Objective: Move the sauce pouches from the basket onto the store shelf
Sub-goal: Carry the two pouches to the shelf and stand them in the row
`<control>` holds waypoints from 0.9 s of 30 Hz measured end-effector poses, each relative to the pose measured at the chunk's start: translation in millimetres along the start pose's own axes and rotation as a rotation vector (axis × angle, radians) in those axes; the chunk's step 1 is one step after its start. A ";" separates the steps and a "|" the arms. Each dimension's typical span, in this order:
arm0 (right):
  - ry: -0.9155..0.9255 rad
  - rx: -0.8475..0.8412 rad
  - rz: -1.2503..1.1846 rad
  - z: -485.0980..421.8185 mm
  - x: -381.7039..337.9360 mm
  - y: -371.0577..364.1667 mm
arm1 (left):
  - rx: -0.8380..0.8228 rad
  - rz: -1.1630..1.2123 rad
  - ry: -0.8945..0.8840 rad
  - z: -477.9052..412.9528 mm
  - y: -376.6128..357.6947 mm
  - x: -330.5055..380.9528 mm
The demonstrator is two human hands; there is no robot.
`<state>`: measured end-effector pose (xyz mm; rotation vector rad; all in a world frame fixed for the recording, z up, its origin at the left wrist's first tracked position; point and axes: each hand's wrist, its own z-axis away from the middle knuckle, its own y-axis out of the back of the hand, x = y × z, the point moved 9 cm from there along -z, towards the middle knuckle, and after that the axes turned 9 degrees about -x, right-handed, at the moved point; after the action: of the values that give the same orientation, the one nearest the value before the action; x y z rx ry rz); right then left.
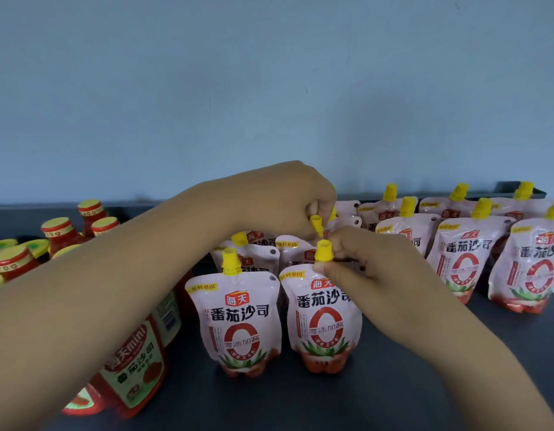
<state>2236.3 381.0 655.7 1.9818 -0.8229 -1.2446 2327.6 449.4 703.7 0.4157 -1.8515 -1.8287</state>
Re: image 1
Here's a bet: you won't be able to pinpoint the person's right hand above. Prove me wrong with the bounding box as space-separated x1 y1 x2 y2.
312 226 445 351

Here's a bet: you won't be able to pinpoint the person's left hand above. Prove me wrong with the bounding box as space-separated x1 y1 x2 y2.
225 161 338 241

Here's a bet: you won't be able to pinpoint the white spouted sauce pouch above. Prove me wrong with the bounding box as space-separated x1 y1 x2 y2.
279 239 364 376
275 214 326 271

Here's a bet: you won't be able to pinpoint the person's left forearm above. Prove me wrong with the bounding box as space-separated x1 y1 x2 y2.
0 175 242 431

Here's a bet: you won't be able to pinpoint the person's right forearm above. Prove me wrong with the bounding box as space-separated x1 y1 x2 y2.
412 297 554 431

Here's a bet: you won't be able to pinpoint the rows of white sauce pouches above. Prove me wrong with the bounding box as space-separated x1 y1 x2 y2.
185 181 554 379

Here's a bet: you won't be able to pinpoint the cluster of red sauce bottles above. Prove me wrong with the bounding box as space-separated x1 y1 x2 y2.
0 199 193 421

